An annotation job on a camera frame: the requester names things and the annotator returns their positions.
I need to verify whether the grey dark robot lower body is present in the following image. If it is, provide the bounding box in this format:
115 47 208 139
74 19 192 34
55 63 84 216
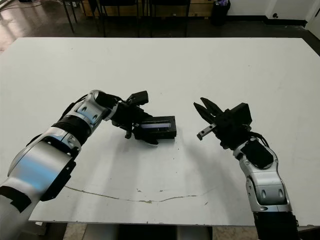
86 223 214 240

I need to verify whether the black box lid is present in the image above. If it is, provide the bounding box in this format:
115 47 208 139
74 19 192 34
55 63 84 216
134 115 179 141

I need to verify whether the wooden crate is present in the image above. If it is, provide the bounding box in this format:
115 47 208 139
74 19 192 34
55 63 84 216
187 0 213 18

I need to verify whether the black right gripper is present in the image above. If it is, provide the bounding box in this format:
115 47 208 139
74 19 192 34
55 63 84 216
193 97 252 151

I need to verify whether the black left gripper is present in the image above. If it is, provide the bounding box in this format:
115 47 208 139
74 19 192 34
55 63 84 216
110 101 160 147

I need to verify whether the white door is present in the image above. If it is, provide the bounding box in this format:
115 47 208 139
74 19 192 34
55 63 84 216
306 0 320 34

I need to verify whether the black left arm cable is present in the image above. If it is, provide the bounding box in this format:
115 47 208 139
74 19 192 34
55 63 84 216
63 93 90 117

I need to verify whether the black right wrist camera housing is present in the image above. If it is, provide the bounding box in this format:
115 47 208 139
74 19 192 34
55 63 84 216
233 101 253 126

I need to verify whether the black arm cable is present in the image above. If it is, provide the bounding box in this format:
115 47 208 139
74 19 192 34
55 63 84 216
63 93 90 117
249 130 271 149

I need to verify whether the black left wrist camera housing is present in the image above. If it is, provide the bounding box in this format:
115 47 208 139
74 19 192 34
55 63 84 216
128 90 150 106

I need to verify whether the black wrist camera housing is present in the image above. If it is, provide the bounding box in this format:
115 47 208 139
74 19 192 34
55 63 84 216
128 90 150 106
233 101 253 126

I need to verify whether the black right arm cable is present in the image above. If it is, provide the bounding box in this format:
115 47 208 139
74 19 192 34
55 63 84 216
249 130 271 149

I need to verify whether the black trash bin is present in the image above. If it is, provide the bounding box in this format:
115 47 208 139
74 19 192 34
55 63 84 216
211 0 231 26

